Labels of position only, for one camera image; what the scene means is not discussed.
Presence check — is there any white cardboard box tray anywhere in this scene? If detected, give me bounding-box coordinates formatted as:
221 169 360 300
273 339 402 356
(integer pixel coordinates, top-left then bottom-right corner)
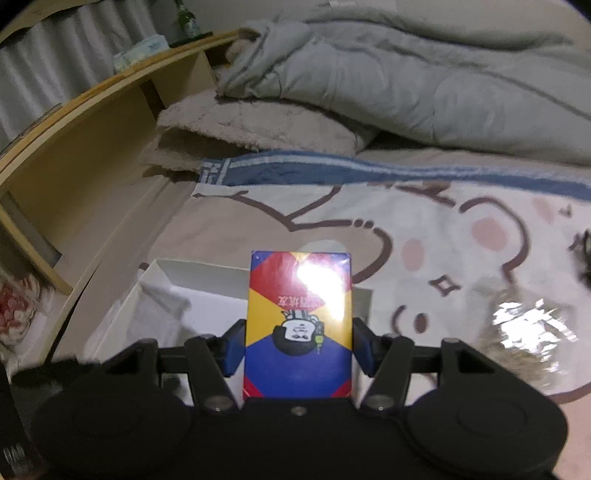
80 257 375 370

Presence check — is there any grey duvet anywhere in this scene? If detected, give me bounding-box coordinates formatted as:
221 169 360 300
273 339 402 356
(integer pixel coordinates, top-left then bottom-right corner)
218 6 590 165

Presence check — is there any clear plastic packet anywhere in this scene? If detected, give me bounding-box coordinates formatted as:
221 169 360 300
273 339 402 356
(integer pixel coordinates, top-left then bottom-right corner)
475 287 580 394

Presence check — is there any tissue pack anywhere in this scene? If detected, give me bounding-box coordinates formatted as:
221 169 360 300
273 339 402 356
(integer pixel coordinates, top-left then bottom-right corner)
112 34 169 73

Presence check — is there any wooden headboard shelf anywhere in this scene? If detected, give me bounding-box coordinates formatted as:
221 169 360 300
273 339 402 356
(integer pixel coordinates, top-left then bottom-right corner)
1 31 238 295

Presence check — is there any black hair claw clip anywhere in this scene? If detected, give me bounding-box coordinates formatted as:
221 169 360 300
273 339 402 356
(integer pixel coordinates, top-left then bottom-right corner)
568 229 591 286

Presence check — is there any cartoon bear patterned cloth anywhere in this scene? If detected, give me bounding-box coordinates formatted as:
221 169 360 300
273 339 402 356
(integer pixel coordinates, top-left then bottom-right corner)
138 149 591 407

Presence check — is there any beige fleece blanket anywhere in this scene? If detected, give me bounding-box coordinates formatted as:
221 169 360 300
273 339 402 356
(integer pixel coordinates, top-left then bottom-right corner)
138 90 378 172

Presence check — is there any red white item in case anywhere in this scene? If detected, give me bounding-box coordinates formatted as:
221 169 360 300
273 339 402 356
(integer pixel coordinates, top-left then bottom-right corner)
1 273 53 355

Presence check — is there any green glass bottle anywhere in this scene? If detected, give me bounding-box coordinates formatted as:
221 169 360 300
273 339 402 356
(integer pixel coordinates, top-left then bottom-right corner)
174 0 201 39

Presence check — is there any colourful card box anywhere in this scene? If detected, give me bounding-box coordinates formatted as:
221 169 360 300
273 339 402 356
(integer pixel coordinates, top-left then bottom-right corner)
242 251 353 400

